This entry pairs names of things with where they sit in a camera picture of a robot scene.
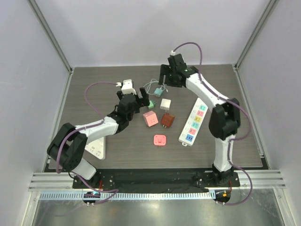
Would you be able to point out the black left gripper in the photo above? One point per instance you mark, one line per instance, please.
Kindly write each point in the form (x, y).
(145, 96)

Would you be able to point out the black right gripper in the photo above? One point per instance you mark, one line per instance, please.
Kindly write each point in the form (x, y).
(168, 69)

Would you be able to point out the teal small charger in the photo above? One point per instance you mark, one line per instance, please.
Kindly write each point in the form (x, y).
(158, 92)

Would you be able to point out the green USB charger plug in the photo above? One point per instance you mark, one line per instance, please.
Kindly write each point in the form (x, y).
(152, 104)

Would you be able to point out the white USB wall charger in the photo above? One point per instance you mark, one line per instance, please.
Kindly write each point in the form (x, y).
(165, 104)

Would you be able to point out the pink cube adapter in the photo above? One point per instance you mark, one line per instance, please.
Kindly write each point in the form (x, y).
(150, 118)

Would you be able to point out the brown cube adapter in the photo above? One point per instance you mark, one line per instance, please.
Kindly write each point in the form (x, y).
(167, 120)

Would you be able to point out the white power strip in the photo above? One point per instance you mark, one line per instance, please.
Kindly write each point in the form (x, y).
(193, 124)

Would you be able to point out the pink small plug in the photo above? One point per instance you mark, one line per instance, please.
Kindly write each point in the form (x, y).
(159, 140)

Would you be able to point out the white triangular power socket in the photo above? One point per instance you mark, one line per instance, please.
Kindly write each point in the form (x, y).
(97, 148)

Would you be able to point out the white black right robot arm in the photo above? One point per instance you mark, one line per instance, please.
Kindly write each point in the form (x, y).
(225, 116)

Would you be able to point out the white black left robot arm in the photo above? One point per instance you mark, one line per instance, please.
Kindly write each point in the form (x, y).
(67, 147)

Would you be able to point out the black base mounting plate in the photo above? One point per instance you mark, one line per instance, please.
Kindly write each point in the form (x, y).
(203, 177)

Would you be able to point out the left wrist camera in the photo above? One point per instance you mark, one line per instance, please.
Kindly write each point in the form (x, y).
(127, 87)

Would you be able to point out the aluminium right frame post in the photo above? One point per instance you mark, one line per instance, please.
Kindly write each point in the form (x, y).
(255, 33)

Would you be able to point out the aluminium frame post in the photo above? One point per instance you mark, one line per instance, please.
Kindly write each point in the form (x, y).
(255, 33)
(44, 24)

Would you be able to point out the white perforated cable duct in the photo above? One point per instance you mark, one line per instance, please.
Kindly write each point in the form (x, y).
(85, 195)

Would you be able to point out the aluminium left frame post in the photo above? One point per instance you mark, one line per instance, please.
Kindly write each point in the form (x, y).
(44, 24)

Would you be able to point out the aluminium front frame rail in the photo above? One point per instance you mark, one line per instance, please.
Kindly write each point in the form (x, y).
(257, 179)

